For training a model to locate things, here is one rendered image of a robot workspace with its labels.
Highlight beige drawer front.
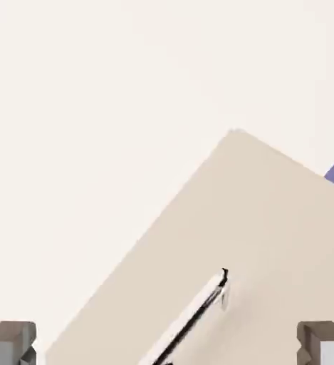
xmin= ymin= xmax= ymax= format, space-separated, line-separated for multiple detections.
xmin=44 ymin=128 xmax=334 ymax=365

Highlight shiny metal drawer handle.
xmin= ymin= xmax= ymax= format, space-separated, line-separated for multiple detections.
xmin=138 ymin=267 xmax=230 ymax=365

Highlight beige cabinet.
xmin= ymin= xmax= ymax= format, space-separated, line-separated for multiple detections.
xmin=44 ymin=128 xmax=334 ymax=365

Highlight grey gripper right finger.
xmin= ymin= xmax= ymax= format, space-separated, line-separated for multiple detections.
xmin=296 ymin=320 xmax=334 ymax=365

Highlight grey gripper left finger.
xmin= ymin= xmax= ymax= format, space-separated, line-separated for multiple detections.
xmin=0 ymin=320 xmax=38 ymax=365

